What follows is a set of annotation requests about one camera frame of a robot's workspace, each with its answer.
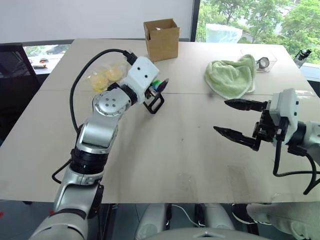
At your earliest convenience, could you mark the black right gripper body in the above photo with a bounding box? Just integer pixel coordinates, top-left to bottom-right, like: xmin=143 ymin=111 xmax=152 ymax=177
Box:
xmin=252 ymin=101 xmax=285 ymax=145

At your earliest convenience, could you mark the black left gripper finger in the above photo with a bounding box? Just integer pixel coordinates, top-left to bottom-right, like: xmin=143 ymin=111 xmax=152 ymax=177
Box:
xmin=142 ymin=92 xmax=166 ymax=115
xmin=157 ymin=78 xmax=171 ymax=94

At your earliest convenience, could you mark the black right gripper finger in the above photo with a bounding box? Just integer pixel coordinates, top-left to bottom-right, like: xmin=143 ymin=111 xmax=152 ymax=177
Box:
xmin=224 ymin=98 xmax=270 ymax=112
xmin=213 ymin=126 xmax=262 ymax=152

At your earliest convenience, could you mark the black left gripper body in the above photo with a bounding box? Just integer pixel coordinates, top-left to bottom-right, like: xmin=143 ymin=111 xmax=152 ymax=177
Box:
xmin=143 ymin=85 xmax=161 ymax=101

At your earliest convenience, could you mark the light green towel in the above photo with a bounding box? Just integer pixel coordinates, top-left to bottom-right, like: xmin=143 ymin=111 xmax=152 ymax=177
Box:
xmin=204 ymin=54 xmax=257 ymax=100

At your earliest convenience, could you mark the brown cardboard box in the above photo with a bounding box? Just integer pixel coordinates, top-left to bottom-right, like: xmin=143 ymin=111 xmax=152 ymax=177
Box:
xmin=143 ymin=17 xmax=181 ymax=63

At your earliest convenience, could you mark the plastic bag with yellow items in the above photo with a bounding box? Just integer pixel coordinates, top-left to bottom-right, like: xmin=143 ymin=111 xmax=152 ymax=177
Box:
xmin=86 ymin=58 xmax=130 ymax=94

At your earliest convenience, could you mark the clear plastic container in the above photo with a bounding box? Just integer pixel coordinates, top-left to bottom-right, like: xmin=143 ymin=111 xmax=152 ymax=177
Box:
xmin=239 ymin=48 xmax=278 ymax=74

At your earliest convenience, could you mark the translucent plastic sheet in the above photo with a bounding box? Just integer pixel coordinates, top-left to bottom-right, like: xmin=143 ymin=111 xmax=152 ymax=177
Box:
xmin=205 ymin=22 xmax=244 ymax=44

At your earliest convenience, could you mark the silver right robot leg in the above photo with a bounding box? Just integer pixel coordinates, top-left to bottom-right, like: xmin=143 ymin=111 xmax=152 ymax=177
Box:
xmin=196 ymin=202 xmax=236 ymax=231

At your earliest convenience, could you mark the silver robot leg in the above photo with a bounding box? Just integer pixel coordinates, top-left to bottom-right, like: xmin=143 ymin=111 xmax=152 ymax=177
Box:
xmin=196 ymin=202 xmax=236 ymax=231
xmin=134 ymin=203 xmax=173 ymax=239

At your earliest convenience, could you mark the grey robot torso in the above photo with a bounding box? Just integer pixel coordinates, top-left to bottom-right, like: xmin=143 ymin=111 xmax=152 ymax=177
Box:
xmin=139 ymin=226 xmax=271 ymax=240

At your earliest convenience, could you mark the silver left robot leg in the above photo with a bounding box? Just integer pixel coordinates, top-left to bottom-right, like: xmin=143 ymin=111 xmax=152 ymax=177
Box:
xmin=134 ymin=203 xmax=173 ymax=239

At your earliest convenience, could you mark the black table leg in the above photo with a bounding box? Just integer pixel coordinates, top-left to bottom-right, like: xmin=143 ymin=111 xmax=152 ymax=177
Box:
xmin=98 ymin=203 xmax=121 ymax=240

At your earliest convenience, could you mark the black office chair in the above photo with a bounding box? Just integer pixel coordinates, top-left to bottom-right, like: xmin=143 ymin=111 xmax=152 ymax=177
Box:
xmin=0 ymin=42 xmax=41 ymax=149

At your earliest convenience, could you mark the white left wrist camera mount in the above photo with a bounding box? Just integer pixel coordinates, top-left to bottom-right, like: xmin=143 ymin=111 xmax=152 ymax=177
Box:
xmin=119 ymin=56 xmax=161 ymax=105

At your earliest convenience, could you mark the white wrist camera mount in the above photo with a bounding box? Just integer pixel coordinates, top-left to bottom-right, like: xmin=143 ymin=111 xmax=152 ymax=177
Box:
xmin=119 ymin=56 xmax=161 ymax=105
xmin=271 ymin=87 xmax=301 ymax=146

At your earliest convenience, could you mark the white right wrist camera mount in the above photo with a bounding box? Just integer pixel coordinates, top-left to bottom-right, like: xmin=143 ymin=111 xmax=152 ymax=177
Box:
xmin=271 ymin=87 xmax=301 ymax=146

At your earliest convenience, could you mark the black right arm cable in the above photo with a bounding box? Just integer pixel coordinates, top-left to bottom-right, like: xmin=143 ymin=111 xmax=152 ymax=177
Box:
xmin=272 ymin=119 xmax=320 ymax=196

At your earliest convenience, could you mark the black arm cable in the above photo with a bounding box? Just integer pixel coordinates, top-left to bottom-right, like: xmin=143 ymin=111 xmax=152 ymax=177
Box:
xmin=51 ymin=48 xmax=138 ymax=185
xmin=272 ymin=119 xmax=320 ymax=196

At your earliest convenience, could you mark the dark window frame post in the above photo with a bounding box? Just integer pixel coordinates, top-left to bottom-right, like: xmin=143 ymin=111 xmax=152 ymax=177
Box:
xmin=190 ymin=0 xmax=201 ymax=43

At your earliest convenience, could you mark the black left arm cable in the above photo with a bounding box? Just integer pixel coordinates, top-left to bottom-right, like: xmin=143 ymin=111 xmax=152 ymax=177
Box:
xmin=51 ymin=48 xmax=138 ymax=185

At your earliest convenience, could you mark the thin white cable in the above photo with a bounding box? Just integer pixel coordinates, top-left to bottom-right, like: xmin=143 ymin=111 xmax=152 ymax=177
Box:
xmin=172 ymin=204 xmax=201 ymax=229

